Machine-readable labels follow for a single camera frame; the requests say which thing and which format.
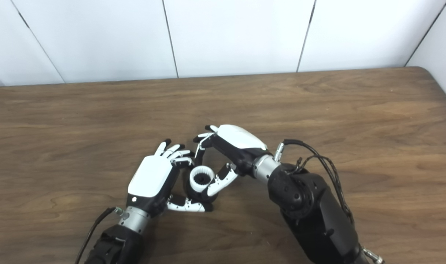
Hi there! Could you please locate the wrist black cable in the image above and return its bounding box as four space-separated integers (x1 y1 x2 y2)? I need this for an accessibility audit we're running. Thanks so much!
274 139 355 224
75 207 124 264

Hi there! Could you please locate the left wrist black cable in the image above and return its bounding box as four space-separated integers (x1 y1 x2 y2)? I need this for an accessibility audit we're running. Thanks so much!
75 207 124 264

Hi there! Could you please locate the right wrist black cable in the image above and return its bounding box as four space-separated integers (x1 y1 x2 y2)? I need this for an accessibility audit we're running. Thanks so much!
274 139 355 224

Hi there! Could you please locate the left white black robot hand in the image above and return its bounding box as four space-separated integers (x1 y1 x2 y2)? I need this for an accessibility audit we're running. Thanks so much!
126 139 214 219

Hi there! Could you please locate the round black part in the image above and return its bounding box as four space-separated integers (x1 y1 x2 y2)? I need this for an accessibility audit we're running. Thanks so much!
186 174 220 204

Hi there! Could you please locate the white ring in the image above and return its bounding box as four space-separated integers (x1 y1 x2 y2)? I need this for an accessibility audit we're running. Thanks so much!
189 165 214 193

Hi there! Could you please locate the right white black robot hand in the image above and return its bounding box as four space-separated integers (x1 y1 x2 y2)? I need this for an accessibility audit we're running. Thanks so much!
193 125 273 197

